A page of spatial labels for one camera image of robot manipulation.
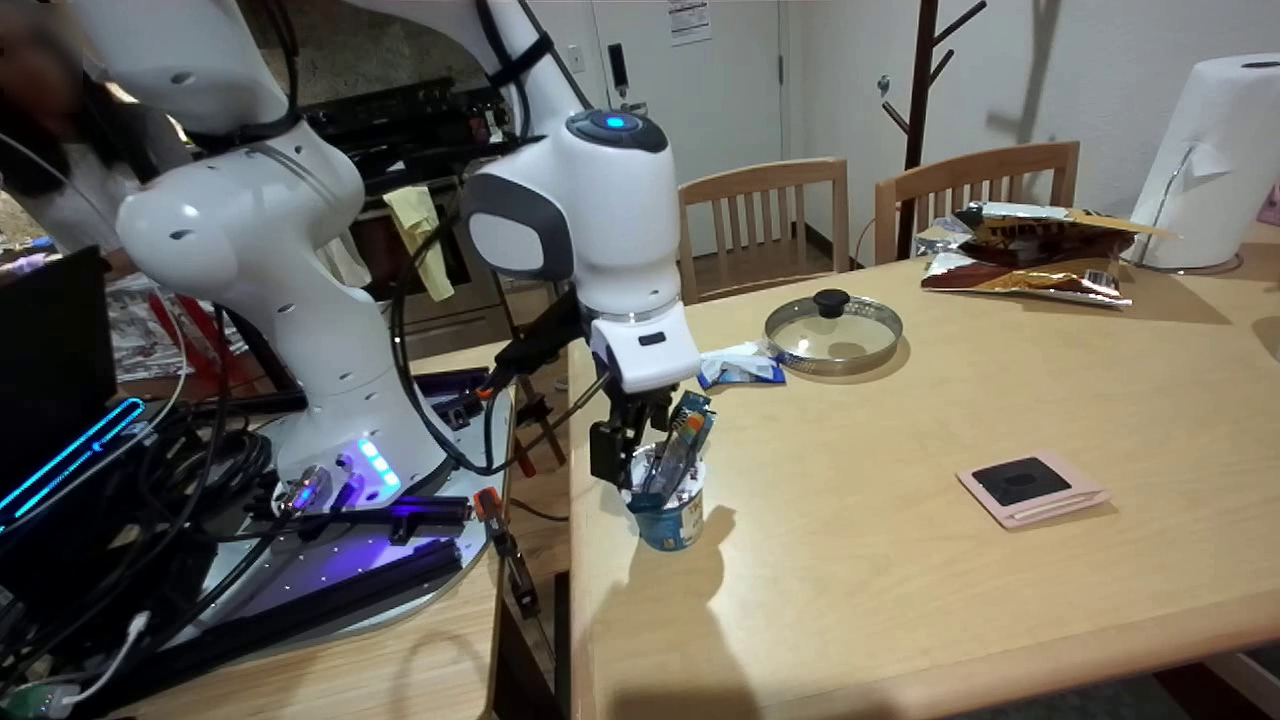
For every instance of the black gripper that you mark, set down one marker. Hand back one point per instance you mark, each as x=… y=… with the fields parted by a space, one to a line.
x=647 y=357

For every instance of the blue plastic snack wrapper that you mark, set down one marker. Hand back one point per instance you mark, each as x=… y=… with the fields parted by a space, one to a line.
x=690 y=431

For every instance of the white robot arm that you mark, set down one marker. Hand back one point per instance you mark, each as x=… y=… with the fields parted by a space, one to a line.
x=587 y=196

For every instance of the glass pot lid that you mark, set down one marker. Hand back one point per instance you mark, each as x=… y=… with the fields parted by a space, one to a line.
x=835 y=334

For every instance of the left wooden chair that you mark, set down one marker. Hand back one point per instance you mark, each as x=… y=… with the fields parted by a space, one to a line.
x=764 y=227

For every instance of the wooden chair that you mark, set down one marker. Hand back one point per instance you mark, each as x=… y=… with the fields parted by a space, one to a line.
x=764 y=227
x=1024 y=174

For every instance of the black coat stand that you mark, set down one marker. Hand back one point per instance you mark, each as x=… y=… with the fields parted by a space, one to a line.
x=929 y=59

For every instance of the brown snack bag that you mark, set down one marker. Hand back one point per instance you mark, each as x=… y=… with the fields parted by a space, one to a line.
x=1024 y=251

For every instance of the right wooden chair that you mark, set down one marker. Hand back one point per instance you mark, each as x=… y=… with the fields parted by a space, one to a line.
x=1024 y=174

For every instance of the black monitor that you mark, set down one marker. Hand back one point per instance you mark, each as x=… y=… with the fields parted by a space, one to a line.
x=58 y=384

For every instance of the white electric water boiler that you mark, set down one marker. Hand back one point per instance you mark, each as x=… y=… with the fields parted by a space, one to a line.
x=1214 y=165

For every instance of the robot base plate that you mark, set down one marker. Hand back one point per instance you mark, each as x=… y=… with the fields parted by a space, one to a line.
x=360 y=532

